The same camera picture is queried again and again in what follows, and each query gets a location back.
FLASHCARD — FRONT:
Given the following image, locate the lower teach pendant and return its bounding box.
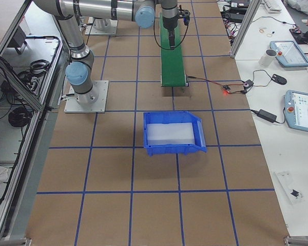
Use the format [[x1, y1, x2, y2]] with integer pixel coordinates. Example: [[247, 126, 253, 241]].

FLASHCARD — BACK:
[[284, 90, 308, 132]]

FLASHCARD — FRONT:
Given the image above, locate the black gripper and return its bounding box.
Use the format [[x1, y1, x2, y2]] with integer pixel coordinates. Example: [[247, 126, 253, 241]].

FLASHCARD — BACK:
[[162, 15, 179, 49]]

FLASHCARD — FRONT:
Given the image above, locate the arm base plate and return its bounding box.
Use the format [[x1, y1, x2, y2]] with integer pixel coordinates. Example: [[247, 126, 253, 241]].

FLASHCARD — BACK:
[[85, 17, 118, 36], [64, 80, 109, 113]]

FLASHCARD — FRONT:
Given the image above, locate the aluminium frame post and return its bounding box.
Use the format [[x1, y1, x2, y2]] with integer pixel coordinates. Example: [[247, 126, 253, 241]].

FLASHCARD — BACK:
[[229, 0, 261, 58]]

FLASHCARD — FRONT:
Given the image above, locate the black computer mouse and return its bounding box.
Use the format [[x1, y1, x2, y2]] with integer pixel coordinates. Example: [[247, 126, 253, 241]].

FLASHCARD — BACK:
[[272, 74, 287, 85]]

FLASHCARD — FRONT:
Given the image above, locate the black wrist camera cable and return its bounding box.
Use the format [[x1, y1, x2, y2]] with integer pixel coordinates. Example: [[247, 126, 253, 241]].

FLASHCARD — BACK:
[[153, 10, 190, 51]]

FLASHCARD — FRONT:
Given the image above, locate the clear plastic bag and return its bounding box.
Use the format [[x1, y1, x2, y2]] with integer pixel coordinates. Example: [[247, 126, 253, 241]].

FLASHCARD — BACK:
[[274, 171, 303, 204]]

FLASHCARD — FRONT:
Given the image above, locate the blue plastic bin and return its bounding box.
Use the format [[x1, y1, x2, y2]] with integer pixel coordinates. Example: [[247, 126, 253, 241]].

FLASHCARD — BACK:
[[143, 111, 207, 156]]

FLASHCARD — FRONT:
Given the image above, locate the upper teach pendant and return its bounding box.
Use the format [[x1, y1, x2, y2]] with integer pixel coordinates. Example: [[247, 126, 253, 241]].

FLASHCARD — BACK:
[[269, 40, 308, 68]]

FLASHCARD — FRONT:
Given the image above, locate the teach pendant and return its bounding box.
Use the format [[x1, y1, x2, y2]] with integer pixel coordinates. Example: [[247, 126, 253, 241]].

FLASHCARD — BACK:
[[269, 40, 308, 68], [284, 90, 308, 132]]

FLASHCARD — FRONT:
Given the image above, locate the red black power cable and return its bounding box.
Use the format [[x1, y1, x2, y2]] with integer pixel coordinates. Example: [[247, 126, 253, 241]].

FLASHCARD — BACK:
[[186, 75, 244, 93]]

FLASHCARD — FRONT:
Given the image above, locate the green conveyor belt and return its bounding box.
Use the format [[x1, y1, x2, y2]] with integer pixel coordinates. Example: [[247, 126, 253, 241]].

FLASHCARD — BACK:
[[159, 13, 188, 87]]

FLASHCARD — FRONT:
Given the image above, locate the white cup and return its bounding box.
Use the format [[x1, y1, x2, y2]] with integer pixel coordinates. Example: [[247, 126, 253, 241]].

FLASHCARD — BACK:
[[259, 49, 277, 67]]

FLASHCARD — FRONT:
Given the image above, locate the white foam sheet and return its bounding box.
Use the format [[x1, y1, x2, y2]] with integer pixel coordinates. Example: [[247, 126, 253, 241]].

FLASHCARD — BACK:
[[147, 122, 195, 145]]

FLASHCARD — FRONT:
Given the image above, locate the black power adapter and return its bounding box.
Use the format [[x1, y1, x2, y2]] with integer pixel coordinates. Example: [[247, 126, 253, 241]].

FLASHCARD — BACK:
[[257, 109, 277, 123]]

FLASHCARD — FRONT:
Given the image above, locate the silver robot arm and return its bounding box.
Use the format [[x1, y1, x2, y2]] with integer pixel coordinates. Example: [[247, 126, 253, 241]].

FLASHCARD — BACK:
[[34, 1, 190, 106]]

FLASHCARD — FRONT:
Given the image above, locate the small red-lit controller board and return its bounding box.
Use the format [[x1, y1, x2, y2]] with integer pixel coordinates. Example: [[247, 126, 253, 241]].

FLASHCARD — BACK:
[[222, 85, 231, 94]]

